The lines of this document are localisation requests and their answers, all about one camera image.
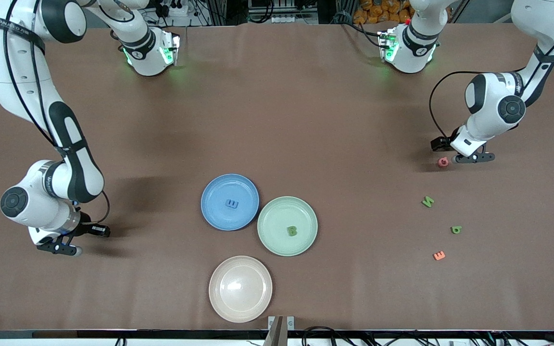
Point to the white power strip black plugs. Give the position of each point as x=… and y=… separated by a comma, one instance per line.
x=177, y=9

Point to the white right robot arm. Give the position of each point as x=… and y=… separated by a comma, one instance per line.
x=17, y=72

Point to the brown table cover sheet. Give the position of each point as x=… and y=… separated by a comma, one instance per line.
x=306, y=120

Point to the pink beige plate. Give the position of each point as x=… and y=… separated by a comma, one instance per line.
x=240, y=288

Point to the aluminium profile camera stand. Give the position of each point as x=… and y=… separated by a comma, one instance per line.
x=281, y=331

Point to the pink foam letter Q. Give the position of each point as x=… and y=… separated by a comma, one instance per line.
x=440, y=163

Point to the green foam letter B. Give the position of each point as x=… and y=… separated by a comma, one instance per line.
x=292, y=231

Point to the orange foam letter E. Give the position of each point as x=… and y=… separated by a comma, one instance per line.
x=439, y=256

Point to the green foam letter N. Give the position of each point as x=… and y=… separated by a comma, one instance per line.
x=428, y=202

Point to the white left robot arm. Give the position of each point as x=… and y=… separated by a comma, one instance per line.
x=493, y=86

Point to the blue foam letter E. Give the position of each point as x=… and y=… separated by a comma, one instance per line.
x=232, y=204

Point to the blue plate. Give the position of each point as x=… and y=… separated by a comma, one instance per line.
x=219, y=216

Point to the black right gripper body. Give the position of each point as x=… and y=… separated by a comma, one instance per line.
x=86, y=228

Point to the green plate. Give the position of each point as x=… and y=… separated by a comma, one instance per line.
x=277, y=240

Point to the green foam letter p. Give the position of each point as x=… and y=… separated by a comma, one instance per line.
x=459, y=229

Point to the orange fruit net bag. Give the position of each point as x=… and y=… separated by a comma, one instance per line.
x=378, y=10

